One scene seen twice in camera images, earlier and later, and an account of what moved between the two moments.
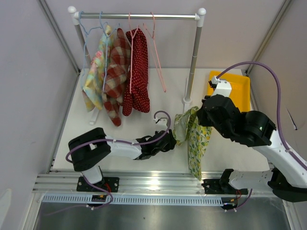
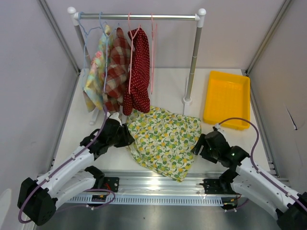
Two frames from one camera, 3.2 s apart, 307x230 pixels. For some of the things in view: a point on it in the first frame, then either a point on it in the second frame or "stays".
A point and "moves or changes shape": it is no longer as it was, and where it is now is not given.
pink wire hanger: [132, 34] stays
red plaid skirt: [118, 69] stays
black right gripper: [202, 113] -> [202, 141]
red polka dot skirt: [137, 97] stays
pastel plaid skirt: [92, 93] stays
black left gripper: [171, 144] -> [127, 138]
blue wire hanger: [86, 39] stays
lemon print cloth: [187, 127] moves or changes shape
